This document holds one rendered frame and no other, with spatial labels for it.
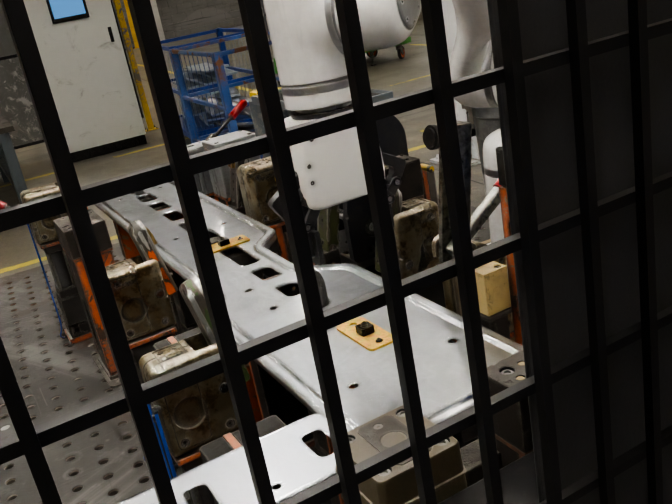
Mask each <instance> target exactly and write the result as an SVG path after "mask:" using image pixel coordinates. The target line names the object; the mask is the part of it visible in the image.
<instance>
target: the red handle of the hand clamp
mask: <svg viewBox="0 0 672 504"><path fill-rule="evenodd" d="M500 186H501V185H499V178H498V180H497V181H496V182H495V183H494V185H493V188H492V190H491V191H490V192H489V193H488V195H487V196H486V197H485V199H484V200H483V201H482V202H481V204H480V205H479V206H478V207H477V209H476V210H475V211H474V212H473V214H472V215H471V224H470V235H471V239H472V238H473V237H474V235H475V234H476V233H477V232H478V230H479V229H480V228H481V227H482V225H483V224H484V223H485V221H486V220H487V219H488V218H489V216H490V215H491V214H492V213H493V211H494V210H495V209H496V207H497V206H498V205H499V204H500V195H499V187H500ZM445 249H446V251H447V252H448V253H449V254H450V255H451V256H453V242H452V240H451V241H450V242H449V244H447V246H446V248H445Z"/></svg>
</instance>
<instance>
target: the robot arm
mask: <svg viewBox="0 0 672 504"><path fill-rule="evenodd" d="M356 1H357V7H358V14H359V20H360V26H361V32H362V39H363V45H364V51H372V50H380V49H386V48H390V47H393V46H396V45H398V44H400V43H402V42H403V41H405V40H406V39H407V38H408V37H409V36H410V34H411V33H412V31H413V30H414V28H415V25H416V23H417V21H418V18H419V15H420V12H421V9H422V7H421V0H356ZM263 2H264V7H265V12H266V17H267V21H268V26H269V31H270V36H271V41H272V46H273V51H274V56H275V61H276V66H277V71H278V76H279V81H280V85H281V90H282V95H283V100H284V105H285V109H287V110H291V116H290V117H287V118H285V119H284V122H285V126H286V128H288V127H292V126H295V125H299V124H302V123H306V122H309V121H313V120H316V119H320V118H323V117H327V116H330V115H334V114H337V113H341V112H344V111H348V110H351V109H353V105H352V99H351V93H350V87H349V81H348V75H347V70H346V64H345V58H344V52H343V46H342V40H341V34H340V28H339V22H338V17H337V11H336V5H335V0H263ZM452 3H453V6H454V10H455V15H456V23H457V33H456V39H455V43H454V47H453V50H452V54H451V58H450V62H449V65H450V73H451V81H453V80H456V79H460V78H463V77H467V76H470V75H474V74H477V73H481V72H484V71H488V70H491V69H494V63H493V53H492V44H491V34H490V24H489V15H488V5H487V0H452ZM454 99H455V100H456V101H457V102H459V103H460V104H462V105H464V106H467V107H472V108H495V107H498V102H497V92H496V85H494V86H491V87H488V88H484V89H481V90H478V91H474V92H471V93H467V94H464V95H461V96H457V97H454ZM499 146H501V147H502V141H501V131H500V128H499V129H497V130H495V131H494V132H492V133H491V134H489V135H488V136H487V137H486V139H485V140H484V143H483V166H484V176H485V186H486V196H487V195H488V193H489V192H490V191H491V190H492V188H493V185H494V183H495V182H496V181H497V180H498V169H497V159H496V150H495V149H496V147H499ZM290 151H291V156H292V161H293V166H294V171H295V176H296V181H297V186H298V191H299V196H300V201H301V205H302V210H303V215H304V220H305V225H306V230H307V235H308V240H309V245H310V250H311V255H312V260H313V263H315V264H317V265H319V266H321V265H324V263H325V258H324V253H323V249H322V243H321V238H320V233H319V231H317V230H314V226H315V224H316V221H317V219H318V216H319V214H320V211H321V210H322V209H326V208H329V207H332V206H335V205H338V204H341V203H344V202H347V201H350V200H353V199H356V198H358V197H361V196H364V195H367V194H368V193H367V187H366V181H365V176H364V170H363V164H362V158H361V152H360V146H359V140H358V134H357V128H356V127H353V128H350V129H346V130H343V131H339V132H336V133H333V134H329V135H326V136H323V137H319V138H316V139H313V140H309V141H306V142H302V143H299V144H296V145H292V146H290ZM381 157H382V163H383V170H384V176H385V169H384V164H385V165H387V166H388V167H389V172H388V173H389V174H388V176H387V177H386V178H385V182H386V188H387V194H388V201H389V207H390V213H391V219H392V226H393V228H394V219H393V213H392V207H391V204H393V203H394V201H395V196H394V195H395V194H396V192H397V190H398V188H399V186H400V184H401V177H402V175H403V171H404V168H405V165H406V161H405V160H404V159H402V158H399V157H396V156H393V155H390V154H387V153H384V152H381ZM268 206H269V207H270V208H271V209H272V210H273V211H274V212H275V213H276V214H277V215H278V216H279V217H280V218H281V220H282V221H284V216H283V212H282V207H281V202H280V197H279V193H278V191H277V192H276V193H275V194H274V195H273V196H272V197H271V199H270V200H269V201H268ZM284 222H285V221H284ZM489 229H490V239H491V242H490V243H488V244H486V245H489V244H491V243H494V242H496V241H499V240H501V239H504V232H503V223H502V213H501V204H499V205H498V206H497V207H496V209H495V210H494V211H493V213H492V214H491V215H490V216H489Z"/></svg>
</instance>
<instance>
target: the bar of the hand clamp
mask: <svg viewBox="0 0 672 504"><path fill-rule="evenodd" d="M456 122H457V130H458V138H459V146H460V154H461V162H462V170H463V178H464V187H465V195H466V203H467V211H468V219H469V227H470V224H471V138H472V137H473V136H475V135H476V131H475V129H474V128H472V124H471V123H470V122H464V121H457V120H456ZM423 142H424V144H425V146H426V147H427V148H428V149H429V150H436V149H438V148H439V262H442V263H444V262H447V261H449V260H452V259H454V249H453V256H451V255H450V254H449V253H448V252H447V251H446V249H445V248H446V246H447V244H449V242H450V241H451V240H452V234H451V226H450V219H449V211H448V204H447V196H446V189H445V181H444V173H443V166H442V158H441V151H440V143H439V136H438V128H437V125H428V126H427V127H426V128H425V130H424V132H423Z"/></svg>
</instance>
